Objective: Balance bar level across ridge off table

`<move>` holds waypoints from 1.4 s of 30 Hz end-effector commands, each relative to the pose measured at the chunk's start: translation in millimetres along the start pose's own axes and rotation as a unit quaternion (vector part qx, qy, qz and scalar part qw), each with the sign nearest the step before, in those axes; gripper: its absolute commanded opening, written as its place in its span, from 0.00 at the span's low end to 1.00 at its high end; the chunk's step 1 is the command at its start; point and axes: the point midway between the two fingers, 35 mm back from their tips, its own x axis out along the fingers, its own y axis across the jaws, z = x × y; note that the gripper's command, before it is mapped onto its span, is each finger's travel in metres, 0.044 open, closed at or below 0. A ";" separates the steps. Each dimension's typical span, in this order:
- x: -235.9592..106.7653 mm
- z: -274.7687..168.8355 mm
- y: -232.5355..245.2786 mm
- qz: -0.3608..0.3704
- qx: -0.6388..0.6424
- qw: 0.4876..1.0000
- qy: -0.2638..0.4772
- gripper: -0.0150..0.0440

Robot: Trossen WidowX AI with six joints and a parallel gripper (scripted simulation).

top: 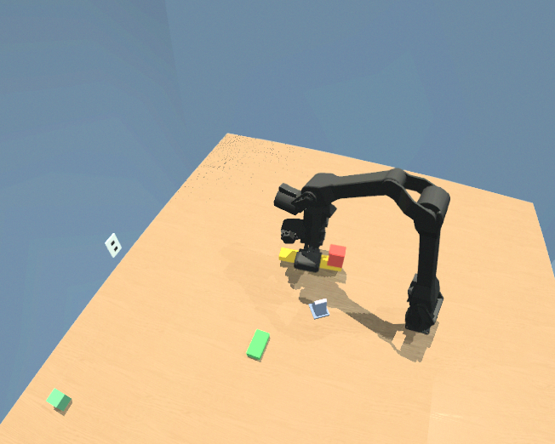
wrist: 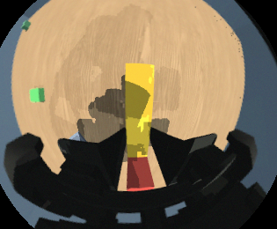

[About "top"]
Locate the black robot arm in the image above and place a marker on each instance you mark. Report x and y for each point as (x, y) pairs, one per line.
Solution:
(428, 214)

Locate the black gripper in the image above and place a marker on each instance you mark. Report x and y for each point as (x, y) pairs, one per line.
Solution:
(309, 258)

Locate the yellow bar with red block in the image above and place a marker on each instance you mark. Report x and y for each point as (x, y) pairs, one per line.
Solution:
(332, 262)

